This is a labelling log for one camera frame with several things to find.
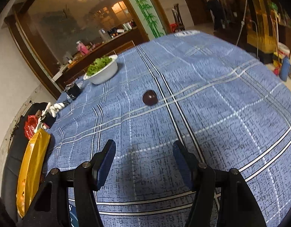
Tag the wooden counter cabinet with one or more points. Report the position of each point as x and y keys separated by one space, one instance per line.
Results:
x=117 y=45

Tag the dark plum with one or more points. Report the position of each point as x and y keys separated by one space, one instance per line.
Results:
x=150 y=98

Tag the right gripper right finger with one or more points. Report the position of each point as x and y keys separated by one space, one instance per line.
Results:
x=200 y=179

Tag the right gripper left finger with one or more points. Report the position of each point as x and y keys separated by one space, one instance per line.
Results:
x=89 y=177

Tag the blue plaid tablecloth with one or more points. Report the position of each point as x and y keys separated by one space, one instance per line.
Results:
x=229 y=110

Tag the white bowl of greens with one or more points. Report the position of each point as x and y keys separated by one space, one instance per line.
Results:
x=102 y=69

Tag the pink bottle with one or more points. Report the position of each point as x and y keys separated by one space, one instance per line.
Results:
x=82 y=48

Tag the red plastic bag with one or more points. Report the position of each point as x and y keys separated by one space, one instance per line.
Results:
x=30 y=126

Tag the yellow tray white bottom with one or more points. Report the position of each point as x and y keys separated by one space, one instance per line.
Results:
x=30 y=171

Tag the black container on table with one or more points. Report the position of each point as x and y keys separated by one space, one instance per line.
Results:
x=72 y=90

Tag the black sofa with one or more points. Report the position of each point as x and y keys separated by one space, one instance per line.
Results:
x=14 y=160

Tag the white gloves pile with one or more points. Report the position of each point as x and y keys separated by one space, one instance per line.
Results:
x=48 y=116

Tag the blue water bottle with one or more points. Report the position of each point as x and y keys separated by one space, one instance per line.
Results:
x=285 y=69

